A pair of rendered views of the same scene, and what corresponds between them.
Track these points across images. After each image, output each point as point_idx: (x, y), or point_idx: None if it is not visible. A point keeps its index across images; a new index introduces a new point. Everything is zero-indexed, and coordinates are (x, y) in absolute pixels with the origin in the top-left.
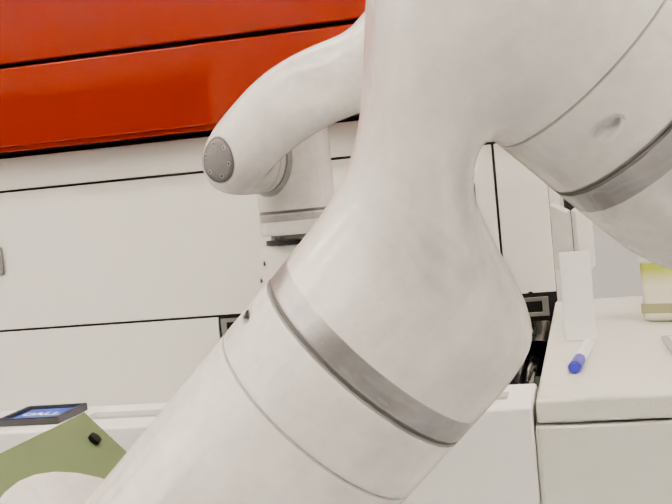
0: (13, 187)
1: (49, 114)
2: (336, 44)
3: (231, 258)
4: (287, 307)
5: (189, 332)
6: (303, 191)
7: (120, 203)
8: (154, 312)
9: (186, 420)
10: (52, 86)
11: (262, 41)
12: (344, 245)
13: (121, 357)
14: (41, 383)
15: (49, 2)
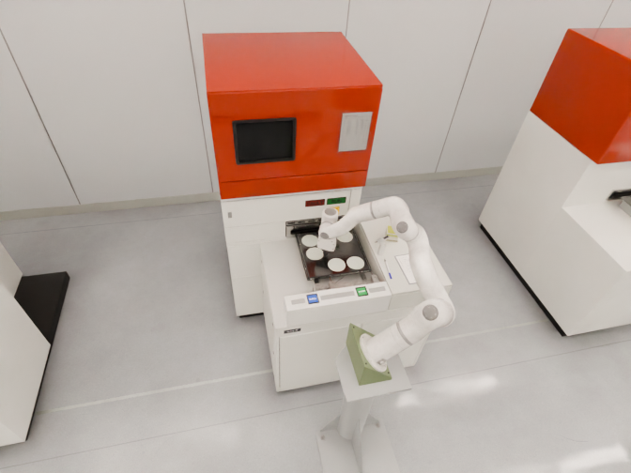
0: (235, 200)
1: (252, 190)
2: (350, 217)
3: (290, 211)
4: (405, 339)
5: (278, 224)
6: None
7: (264, 202)
8: (270, 221)
9: (391, 346)
10: (253, 185)
11: (308, 176)
12: (412, 335)
13: (261, 230)
14: (240, 236)
15: (253, 167)
